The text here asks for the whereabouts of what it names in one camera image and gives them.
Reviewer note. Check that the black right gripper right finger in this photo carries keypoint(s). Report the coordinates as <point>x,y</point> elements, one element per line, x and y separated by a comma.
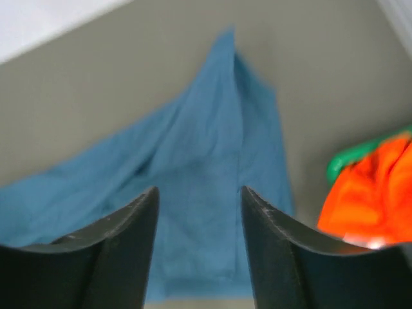
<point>295,266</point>

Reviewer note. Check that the blue t shirt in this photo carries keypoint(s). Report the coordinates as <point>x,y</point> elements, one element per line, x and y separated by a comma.
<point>200,149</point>

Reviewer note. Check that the orange t shirt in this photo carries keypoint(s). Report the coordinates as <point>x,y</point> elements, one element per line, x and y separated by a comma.
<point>370,202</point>

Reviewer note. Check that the green plastic basket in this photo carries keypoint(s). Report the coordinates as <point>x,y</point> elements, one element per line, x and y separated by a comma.
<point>356,153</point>

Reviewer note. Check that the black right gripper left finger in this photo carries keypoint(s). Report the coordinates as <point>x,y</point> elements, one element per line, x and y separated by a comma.
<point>103,265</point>

